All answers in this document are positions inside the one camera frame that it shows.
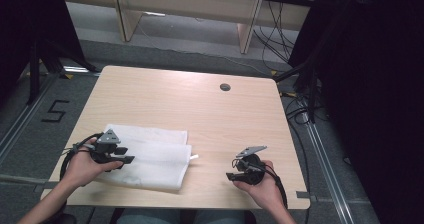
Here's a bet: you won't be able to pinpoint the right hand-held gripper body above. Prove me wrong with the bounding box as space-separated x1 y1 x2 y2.
231 145 268 187

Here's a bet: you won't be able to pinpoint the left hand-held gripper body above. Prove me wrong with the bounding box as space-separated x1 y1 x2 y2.
89 128 122 165

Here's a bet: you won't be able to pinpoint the white towel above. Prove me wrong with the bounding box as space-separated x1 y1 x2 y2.
94 123 200 192

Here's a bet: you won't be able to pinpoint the person's right hand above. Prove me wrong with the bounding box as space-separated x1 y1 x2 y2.
232 159 287 212

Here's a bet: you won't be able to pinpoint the person's left hand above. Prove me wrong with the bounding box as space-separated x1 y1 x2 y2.
62 137 125 189

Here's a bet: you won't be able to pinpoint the person's legs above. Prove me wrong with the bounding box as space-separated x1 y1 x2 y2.
115 207 248 224

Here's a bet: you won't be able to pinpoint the black metal stand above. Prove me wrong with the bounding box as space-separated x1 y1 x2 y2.
272 48 323 124
27 38 99 106

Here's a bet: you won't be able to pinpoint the black curtain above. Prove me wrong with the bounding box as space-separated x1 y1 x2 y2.
287 0 424 224
0 0 86 105

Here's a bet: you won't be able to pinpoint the light wooden desk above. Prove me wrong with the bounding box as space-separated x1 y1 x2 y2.
59 0 322 55

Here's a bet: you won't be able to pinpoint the black floor cables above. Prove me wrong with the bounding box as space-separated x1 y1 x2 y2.
280 89 323 224

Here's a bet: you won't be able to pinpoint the metal floor rail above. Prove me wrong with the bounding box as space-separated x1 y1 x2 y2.
0 73 63 167
299 96 356 224

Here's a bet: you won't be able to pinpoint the hanging black cable bundle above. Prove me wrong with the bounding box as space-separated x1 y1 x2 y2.
252 0 297 65

